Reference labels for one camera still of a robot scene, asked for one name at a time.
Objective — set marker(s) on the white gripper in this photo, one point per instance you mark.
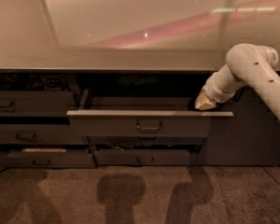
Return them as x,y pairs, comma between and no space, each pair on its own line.
213,90

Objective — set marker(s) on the grey drawer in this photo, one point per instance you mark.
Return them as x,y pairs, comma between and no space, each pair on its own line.
43,134
140,140
36,103
145,157
69,158
144,117

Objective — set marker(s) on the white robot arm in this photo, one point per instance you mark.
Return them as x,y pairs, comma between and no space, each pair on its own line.
246,65

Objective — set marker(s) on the dark items in drawer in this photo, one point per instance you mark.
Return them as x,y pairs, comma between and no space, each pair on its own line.
31,82

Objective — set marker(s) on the white item in drawer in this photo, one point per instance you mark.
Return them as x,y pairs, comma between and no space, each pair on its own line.
43,151

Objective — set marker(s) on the grey cabinet door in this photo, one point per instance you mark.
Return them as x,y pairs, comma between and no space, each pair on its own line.
250,138

